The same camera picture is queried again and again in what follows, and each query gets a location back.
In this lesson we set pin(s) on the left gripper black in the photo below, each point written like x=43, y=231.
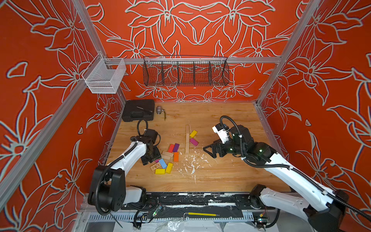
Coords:
x=157, y=155

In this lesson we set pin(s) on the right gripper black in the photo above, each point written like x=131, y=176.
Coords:
x=215, y=145

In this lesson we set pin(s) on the red block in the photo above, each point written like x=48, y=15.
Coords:
x=171, y=148

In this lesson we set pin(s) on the yellow block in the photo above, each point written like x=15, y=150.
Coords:
x=169, y=168
x=160, y=171
x=193, y=134

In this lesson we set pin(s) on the purple block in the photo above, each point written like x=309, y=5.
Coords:
x=176, y=148

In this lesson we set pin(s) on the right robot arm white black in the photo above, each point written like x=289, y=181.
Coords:
x=323, y=208

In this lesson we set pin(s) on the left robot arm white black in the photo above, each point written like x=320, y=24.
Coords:
x=108, y=190

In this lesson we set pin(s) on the blue block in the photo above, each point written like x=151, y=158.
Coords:
x=163, y=163

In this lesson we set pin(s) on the printed wooden block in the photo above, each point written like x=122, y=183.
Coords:
x=156, y=166

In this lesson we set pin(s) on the orange block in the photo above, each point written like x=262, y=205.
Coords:
x=176, y=157

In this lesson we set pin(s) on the metal ball valve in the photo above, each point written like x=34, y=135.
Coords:
x=160, y=110

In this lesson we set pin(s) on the black plastic tool case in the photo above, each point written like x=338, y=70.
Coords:
x=138, y=109

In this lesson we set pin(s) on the yellow pencil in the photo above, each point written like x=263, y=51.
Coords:
x=203, y=214

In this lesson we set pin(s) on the white mesh basket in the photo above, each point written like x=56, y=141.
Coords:
x=103, y=75

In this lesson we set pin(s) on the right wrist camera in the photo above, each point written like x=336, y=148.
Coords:
x=221, y=132

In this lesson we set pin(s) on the black wire basket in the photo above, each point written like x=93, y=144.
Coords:
x=186, y=71

